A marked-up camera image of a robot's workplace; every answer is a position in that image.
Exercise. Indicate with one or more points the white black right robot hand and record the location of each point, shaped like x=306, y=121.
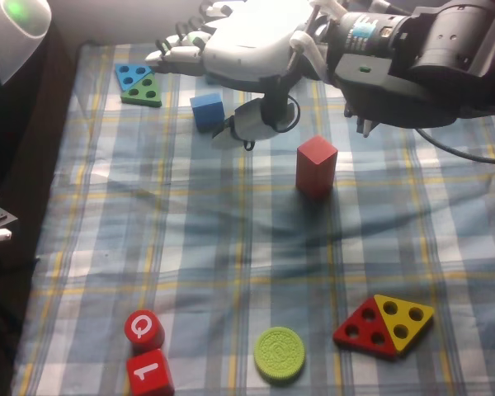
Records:
x=251, y=45

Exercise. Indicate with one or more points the blue cube block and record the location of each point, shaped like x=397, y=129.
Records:
x=206, y=113

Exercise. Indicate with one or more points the red rectangular wooden block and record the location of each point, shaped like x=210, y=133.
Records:
x=315, y=169

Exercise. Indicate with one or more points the green triangle block with holes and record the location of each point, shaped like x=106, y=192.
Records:
x=142, y=87

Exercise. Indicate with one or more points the blue triangle block with holes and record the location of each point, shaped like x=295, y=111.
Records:
x=133, y=75

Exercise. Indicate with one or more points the red triangle block with holes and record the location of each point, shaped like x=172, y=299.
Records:
x=365, y=326

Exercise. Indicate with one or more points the yellow triangle block with holes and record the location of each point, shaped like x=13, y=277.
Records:
x=402, y=317

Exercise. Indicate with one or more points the white robot body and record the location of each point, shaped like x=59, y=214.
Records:
x=107, y=20

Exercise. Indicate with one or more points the blue plaid tablecloth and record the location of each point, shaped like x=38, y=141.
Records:
x=231, y=247

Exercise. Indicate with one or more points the red letter Q cylinder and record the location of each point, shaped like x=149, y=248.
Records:
x=144, y=330

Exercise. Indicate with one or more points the lime green round toy cookie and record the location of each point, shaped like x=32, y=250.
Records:
x=278, y=354

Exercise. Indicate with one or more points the red number 1 cube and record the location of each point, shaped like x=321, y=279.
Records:
x=148, y=373

